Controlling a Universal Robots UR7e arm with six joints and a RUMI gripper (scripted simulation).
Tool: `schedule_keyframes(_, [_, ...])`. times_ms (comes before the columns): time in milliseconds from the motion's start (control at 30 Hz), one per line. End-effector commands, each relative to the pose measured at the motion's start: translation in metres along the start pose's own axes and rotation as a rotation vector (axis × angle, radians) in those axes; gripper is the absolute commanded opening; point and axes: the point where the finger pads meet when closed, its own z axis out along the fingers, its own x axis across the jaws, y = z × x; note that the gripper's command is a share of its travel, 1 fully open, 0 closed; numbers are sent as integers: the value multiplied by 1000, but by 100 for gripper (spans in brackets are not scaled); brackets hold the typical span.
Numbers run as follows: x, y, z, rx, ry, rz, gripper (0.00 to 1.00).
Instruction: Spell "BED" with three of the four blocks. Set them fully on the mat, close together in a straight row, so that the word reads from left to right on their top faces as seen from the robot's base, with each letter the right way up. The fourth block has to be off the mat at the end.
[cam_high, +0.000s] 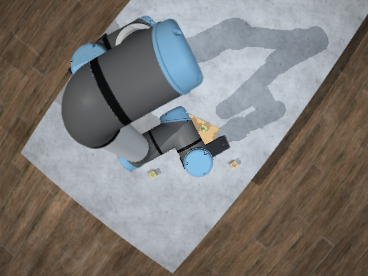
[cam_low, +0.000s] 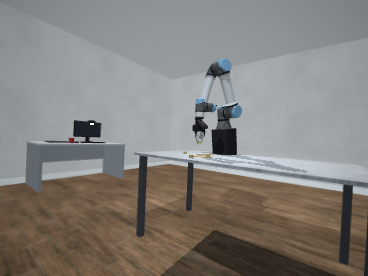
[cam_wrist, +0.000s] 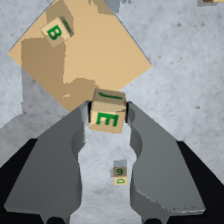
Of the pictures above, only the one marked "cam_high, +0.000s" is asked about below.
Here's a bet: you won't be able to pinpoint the tan flat mat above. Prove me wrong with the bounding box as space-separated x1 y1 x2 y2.
189 114 220 145

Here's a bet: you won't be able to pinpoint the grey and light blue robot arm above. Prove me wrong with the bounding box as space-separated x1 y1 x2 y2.
61 16 230 177

